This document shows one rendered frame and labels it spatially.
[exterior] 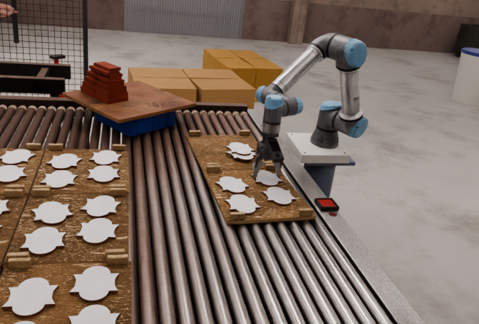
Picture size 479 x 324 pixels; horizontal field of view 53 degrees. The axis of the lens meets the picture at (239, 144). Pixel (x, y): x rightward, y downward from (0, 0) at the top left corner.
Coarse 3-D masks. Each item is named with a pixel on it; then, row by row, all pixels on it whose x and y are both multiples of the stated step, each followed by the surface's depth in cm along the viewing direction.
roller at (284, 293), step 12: (204, 120) 272; (252, 228) 171; (264, 240) 164; (264, 252) 158; (264, 264) 154; (276, 264) 152; (276, 276) 146; (276, 288) 143; (288, 288) 142; (288, 300) 137; (288, 312) 133; (300, 312) 133
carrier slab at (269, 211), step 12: (216, 180) 198; (252, 180) 202; (216, 192) 189; (228, 192) 190; (252, 192) 192; (228, 204) 181; (264, 204) 184; (276, 204) 185; (300, 204) 187; (228, 216) 173; (252, 216) 174; (264, 216) 175; (276, 216) 176; (288, 216) 177; (300, 216) 178; (312, 216) 179
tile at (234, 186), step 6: (222, 180) 197; (228, 180) 197; (234, 180) 198; (240, 180) 198; (222, 186) 192; (228, 186) 193; (234, 186) 193; (240, 186) 194; (246, 186) 194; (234, 192) 189; (240, 192) 189
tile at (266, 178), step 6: (258, 174) 205; (264, 174) 206; (270, 174) 207; (276, 174) 207; (258, 180) 200; (264, 180) 201; (270, 180) 201; (276, 180) 202; (270, 186) 198; (276, 186) 199
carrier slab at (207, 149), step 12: (192, 144) 232; (204, 144) 233; (216, 144) 235; (228, 144) 237; (252, 144) 240; (204, 156) 220; (216, 156) 221; (228, 156) 223; (204, 168) 208; (228, 168) 211; (240, 168) 212; (252, 168) 213
